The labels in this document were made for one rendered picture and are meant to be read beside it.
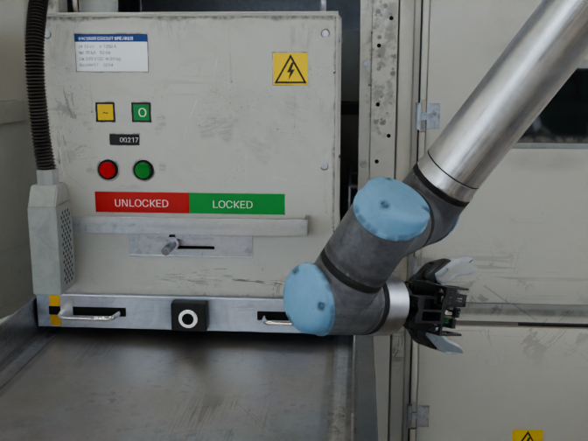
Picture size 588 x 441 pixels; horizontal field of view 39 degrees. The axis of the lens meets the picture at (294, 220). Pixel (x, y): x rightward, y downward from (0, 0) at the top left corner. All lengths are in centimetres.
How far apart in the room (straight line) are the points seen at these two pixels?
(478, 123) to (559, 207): 60
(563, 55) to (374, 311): 39
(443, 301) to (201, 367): 40
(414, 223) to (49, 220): 60
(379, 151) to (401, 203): 61
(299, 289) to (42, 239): 47
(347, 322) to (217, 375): 31
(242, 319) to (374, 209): 49
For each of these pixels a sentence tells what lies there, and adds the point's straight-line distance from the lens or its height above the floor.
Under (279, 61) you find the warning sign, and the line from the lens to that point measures 133.
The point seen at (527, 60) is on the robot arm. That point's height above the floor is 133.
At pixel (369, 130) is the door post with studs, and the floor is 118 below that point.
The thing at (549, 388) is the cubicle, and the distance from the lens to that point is 176.
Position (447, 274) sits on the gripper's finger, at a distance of 127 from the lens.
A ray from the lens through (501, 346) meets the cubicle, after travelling 171.
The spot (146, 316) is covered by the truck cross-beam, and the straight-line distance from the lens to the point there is 144.
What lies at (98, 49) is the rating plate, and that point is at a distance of 139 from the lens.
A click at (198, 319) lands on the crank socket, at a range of 140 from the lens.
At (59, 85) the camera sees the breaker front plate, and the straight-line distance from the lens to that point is 142.
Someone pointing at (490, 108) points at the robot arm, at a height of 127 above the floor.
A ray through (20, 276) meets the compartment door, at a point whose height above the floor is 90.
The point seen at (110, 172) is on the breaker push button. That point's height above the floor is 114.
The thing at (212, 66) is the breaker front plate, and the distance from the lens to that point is 135.
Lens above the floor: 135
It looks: 12 degrees down
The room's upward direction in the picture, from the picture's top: straight up
